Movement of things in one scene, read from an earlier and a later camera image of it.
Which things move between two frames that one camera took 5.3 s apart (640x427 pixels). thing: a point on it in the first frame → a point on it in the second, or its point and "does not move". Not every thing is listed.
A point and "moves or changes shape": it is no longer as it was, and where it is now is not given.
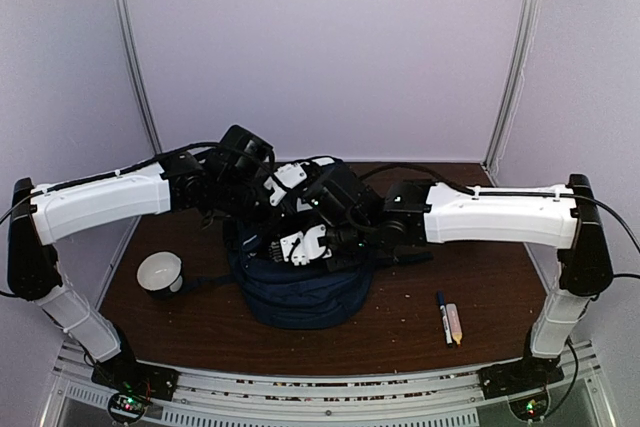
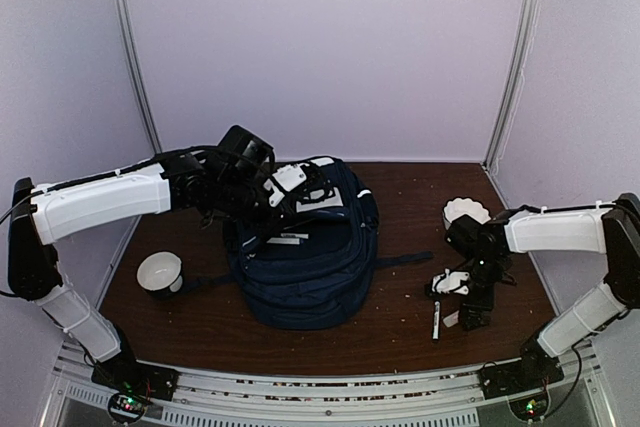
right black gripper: [343, 264] → [485, 303]
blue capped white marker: [441, 303] → [435, 328]
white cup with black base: [160, 273] does not move
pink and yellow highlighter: [454, 320] moves or changes shape
